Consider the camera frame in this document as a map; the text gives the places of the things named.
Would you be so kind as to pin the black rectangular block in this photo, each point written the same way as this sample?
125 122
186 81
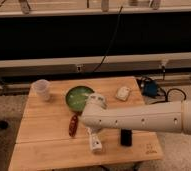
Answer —
126 138

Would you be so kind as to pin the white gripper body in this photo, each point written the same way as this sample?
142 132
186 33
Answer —
97 99

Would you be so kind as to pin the white square sponge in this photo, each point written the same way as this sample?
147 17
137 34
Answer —
123 93

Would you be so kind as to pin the green ceramic bowl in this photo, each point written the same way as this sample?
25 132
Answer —
76 97

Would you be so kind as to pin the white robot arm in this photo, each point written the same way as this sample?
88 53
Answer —
173 117

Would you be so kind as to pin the white plastic bottle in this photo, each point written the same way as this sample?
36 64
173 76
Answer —
94 142

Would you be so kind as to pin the wooden table top board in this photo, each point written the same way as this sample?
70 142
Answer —
43 142

